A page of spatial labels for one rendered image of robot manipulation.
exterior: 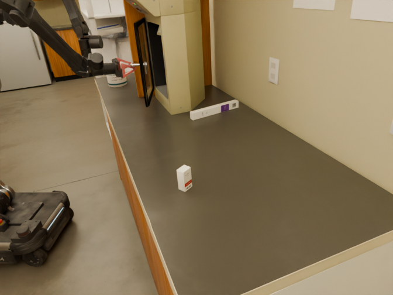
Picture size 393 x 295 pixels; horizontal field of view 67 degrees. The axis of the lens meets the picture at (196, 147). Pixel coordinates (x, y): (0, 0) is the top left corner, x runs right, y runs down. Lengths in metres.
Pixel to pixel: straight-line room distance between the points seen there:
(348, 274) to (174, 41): 1.14
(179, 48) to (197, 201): 0.81
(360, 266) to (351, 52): 0.64
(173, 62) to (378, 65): 0.86
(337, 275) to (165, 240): 0.45
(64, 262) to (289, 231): 1.67
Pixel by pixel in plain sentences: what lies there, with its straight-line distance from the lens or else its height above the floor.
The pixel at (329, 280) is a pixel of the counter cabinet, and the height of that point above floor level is 0.85.
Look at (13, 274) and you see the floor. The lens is 2.33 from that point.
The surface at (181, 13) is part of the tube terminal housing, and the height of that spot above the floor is 1.41.
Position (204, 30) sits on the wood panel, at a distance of 1.93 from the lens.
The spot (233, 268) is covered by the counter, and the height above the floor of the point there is 0.94.
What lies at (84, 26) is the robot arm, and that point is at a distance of 1.85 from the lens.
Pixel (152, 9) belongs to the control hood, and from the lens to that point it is 1.44.
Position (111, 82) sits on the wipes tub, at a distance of 2.15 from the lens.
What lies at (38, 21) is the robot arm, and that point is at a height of 1.43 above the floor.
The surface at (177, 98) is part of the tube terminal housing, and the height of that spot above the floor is 1.02.
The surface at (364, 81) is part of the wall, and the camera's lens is 1.09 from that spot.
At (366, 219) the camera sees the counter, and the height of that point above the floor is 0.94.
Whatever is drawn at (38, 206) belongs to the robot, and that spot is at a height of 0.26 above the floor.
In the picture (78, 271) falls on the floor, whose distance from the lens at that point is 2.14.
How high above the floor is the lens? 1.52
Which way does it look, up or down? 29 degrees down
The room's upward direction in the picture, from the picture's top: 4 degrees counter-clockwise
